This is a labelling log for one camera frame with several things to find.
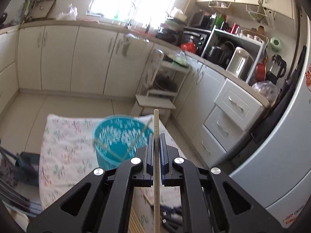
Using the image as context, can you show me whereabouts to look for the wooden chopstick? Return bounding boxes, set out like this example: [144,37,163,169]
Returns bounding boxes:
[143,194,154,207]
[93,138,127,161]
[94,119,152,162]
[129,207,143,233]
[153,109,161,233]

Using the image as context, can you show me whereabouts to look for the teal perforated plastic basket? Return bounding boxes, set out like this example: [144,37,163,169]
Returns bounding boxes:
[93,114,155,171]

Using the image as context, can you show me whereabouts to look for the cream kitchen cabinets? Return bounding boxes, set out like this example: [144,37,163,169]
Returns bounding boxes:
[0,20,271,165]

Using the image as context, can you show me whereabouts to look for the chrome kitchen faucet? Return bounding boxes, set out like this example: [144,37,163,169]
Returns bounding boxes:
[126,2,136,29]

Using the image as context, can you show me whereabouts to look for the white step stool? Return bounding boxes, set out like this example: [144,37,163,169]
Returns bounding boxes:
[130,95,176,125]

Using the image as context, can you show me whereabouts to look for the white rolling storage cart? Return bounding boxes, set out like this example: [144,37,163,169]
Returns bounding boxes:
[137,48,190,102]

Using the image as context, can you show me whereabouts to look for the floral tablecloth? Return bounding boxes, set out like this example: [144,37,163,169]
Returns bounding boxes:
[39,114,186,232]

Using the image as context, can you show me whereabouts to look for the white refrigerator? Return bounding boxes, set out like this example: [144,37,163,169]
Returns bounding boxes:
[230,17,310,228]

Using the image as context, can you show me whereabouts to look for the red plastic bag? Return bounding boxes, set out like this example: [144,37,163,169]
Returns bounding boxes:
[180,42,197,54]

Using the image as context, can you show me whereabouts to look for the white electric kettle pot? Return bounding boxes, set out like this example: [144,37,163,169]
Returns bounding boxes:
[226,47,254,81]

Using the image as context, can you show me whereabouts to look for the white hanging bag on cabinet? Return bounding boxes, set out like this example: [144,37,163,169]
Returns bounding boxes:
[122,34,149,59]

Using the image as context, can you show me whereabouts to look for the black toaster oven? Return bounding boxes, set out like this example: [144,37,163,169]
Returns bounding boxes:
[179,27,211,56]

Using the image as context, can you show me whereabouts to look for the red pot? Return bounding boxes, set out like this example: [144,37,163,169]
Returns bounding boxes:
[255,63,266,82]

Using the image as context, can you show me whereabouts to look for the white shelf rack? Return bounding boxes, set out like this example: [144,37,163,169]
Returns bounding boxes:
[201,27,266,85]

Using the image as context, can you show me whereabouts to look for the white plastic bag on counter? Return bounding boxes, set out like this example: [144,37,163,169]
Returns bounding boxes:
[56,4,78,21]

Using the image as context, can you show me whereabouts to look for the blue dustpan with handle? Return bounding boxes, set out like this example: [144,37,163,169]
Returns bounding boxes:
[1,146,40,187]

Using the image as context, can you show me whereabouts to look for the wire hanging basket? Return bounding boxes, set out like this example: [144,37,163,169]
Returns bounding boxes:
[245,3,278,28]

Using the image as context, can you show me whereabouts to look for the wall utensil rack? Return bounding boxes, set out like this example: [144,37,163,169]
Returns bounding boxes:
[21,0,56,23]

